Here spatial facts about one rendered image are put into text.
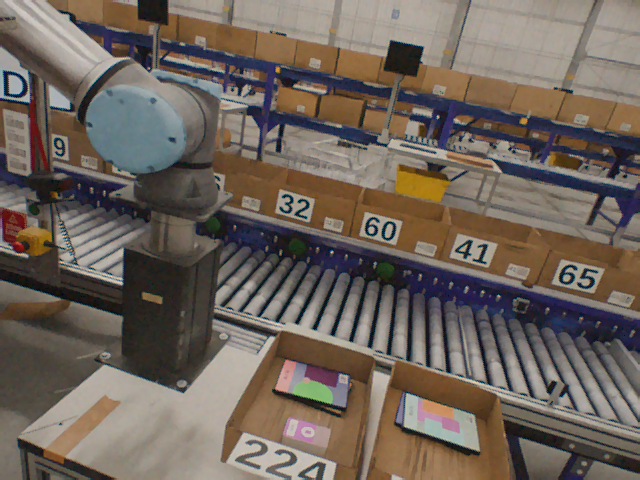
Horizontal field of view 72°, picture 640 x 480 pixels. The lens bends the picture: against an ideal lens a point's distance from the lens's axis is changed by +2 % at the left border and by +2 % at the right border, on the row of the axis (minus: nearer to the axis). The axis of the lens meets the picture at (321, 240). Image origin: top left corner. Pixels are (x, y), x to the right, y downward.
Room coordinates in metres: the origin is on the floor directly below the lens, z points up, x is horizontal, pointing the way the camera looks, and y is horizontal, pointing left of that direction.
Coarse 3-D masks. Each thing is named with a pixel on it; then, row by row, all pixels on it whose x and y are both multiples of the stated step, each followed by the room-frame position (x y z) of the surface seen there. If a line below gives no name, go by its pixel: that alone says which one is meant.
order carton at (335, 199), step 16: (288, 176) 2.11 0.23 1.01; (304, 176) 2.10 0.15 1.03; (320, 176) 2.09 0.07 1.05; (272, 192) 1.82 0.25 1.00; (304, 192) 1.80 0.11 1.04; (320, 192) 2.08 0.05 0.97; (336, 192) 2.07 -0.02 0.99; (352, 192) 2.06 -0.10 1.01; (272, 208) 1.82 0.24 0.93; (320, 208) 1.79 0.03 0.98; (336, 208) 1.78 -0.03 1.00; (352, 208) 1.77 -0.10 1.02; (304, 224) 1.80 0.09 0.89; (320, 224) 1.79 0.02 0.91
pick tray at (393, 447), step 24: (408, 384) 1.01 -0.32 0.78; (432, 384) 0.99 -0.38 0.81; (456, 384) 0.98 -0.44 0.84; (384, 408) 0.82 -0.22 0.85; (480, 408) 0.96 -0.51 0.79; (384, 432) 0.84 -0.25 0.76; (480, 432) 0.91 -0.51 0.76; (504, 432) 0.82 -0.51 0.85; (384, 456) 0.77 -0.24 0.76; (408, 456) 0.78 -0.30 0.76; (432, 456) 0.80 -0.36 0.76; (456, 456) 0.81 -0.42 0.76; (480, 456) 0.83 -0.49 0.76; (504, 456) 0.76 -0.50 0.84
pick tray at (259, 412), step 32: (288, 352) 1.04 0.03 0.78; (320, 352) 1.03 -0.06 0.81; (352, 352) 1.02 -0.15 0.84; (256, 384) 0.87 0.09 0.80; (256, 416) 0.81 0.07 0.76; (288, 416) 0.83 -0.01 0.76; (320, 416) 0.85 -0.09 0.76; (352, 416) 0.87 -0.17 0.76; (224, 448) 0.67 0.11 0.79; (352, 448) 0.77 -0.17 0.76
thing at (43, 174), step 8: (32, 176) 1.24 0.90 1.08; (40, 176) 1.24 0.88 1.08; (48, 176) 1.24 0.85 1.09; (56, 176) 1.25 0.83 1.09; (64, 176) 1.27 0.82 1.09; (32, 184) 1.24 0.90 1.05; (40, 184) 1.24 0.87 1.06; (48, 184) 1.23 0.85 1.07; (56, 184) 1.23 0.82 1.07; (64, 184) 1.25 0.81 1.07; (72, 184) 1.28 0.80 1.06; (40, 192) 1.25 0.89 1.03; (48, 192) 1.26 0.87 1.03; (56, 192) 1.27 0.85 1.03; (40, 200) 1.25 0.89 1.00; (48, 200) 1.25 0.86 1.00
